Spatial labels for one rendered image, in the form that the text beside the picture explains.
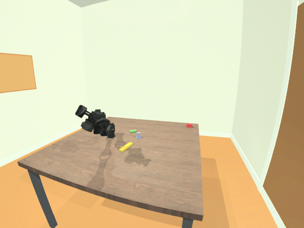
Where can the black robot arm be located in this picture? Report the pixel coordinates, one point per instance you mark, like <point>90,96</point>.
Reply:
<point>89,126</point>

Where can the yellow bar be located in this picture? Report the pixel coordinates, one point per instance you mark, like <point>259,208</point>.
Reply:
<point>126,147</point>

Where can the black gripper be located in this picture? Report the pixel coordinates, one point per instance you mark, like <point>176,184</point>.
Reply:
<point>93,117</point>

